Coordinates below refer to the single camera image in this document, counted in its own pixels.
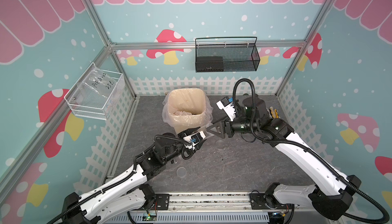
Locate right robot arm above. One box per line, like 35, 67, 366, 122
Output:
207, 78, 390, 224

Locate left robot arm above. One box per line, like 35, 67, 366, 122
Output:
49, 128, 211, 224

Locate cream trash bin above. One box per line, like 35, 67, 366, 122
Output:
167, 88, 206, 136

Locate clear plastic bin liner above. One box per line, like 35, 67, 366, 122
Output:
162, 93, 214, 129

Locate white yellow work gloves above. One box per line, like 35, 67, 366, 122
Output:
268, 106, 280, 119

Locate black box in basket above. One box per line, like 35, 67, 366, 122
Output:
196, 56, 224, 73

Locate plastic bag in basket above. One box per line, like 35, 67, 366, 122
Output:
78, 64, 125, 118

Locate black wire mesh basket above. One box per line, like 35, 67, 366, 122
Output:
195, 36, 260, 72

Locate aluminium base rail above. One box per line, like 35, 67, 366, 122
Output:
104, 191, 331, 224

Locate clear wire wall basket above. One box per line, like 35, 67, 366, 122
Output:
64, 62, 126, 121

